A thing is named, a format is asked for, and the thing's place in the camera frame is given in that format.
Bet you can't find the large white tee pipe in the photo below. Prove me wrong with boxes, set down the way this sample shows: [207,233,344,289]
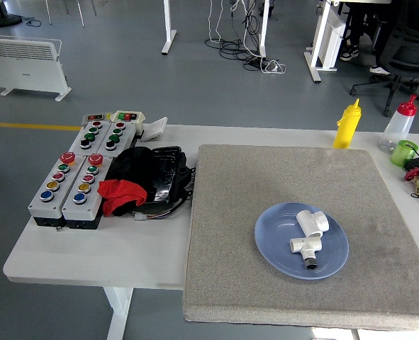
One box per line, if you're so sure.
[296,209,331,239]

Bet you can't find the white tee pipe metal insert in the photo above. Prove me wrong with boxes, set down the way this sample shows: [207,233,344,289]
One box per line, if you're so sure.
[289,232,323,271]

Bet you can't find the blue plastic plate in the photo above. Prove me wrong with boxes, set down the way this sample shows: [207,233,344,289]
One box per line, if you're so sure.
[254,202,350,281]

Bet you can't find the grey-brown mat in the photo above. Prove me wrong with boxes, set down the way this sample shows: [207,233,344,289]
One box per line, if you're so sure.
[183,143,419,332]

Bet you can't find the red cloth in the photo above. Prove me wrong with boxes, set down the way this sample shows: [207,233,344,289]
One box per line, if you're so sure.
[97,178,149,217]

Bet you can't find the beige small button box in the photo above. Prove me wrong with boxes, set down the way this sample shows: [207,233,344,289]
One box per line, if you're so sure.
[109,110,147,135]

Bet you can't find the grey four-button control box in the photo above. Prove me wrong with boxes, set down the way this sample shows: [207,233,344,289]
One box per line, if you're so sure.
[68,120,111,157]
[96,121,138,158]

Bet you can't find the grey emergency-stop button box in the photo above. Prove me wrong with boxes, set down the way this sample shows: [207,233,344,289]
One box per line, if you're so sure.
[61,153,114,230]
[28,152,77,228]

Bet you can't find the white desk leg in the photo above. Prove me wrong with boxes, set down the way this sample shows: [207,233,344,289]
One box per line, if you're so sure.
[160,0,178,55]
[258,0,271,58]

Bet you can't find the yellow squeeze bottle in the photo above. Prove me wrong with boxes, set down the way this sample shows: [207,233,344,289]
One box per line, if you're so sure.
[333,98,362,149]

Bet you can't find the white table leg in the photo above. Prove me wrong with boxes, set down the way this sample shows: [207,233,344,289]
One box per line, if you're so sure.
[102,286,135,340]

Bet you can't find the clear squeeze bottle red cap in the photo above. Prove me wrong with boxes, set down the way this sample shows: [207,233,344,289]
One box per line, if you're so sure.
[379,93,418,154]

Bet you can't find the green translucent cup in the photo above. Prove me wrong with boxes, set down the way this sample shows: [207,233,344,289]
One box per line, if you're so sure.
[389,140,419,168]

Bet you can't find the metal chair legs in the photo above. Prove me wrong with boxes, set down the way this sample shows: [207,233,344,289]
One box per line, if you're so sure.
[45,0,98,28]

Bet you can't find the seated person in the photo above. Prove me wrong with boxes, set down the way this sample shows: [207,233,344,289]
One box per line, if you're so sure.
[339,0,393,77]

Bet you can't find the white electric heater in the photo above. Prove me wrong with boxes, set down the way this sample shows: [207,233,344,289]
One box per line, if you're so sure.
[0,34,72,103]

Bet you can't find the black office chair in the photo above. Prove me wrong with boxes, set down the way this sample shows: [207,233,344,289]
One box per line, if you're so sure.
[349,0,419,118]

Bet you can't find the black fan base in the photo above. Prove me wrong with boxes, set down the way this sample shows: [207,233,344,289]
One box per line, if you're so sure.
[0,0,23,28]

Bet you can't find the white wall switch panel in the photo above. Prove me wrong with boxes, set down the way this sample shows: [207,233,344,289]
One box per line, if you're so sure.
[140,116,169,143]

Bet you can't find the white charger with cable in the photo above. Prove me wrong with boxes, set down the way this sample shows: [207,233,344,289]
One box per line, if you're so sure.
[261,59,288,75]

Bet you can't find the black floor cable bundle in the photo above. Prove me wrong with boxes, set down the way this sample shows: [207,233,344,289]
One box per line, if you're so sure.
[204,0,271,72]

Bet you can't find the grey small switch box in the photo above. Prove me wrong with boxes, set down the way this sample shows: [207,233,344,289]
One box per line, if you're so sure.
[82,113,113,125]

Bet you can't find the white hanging cable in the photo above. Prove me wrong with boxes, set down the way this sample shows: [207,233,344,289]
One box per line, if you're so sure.
[208,0,225,45]

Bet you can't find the white desk frame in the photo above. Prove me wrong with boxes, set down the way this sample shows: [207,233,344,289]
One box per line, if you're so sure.
[303,0,347,84]

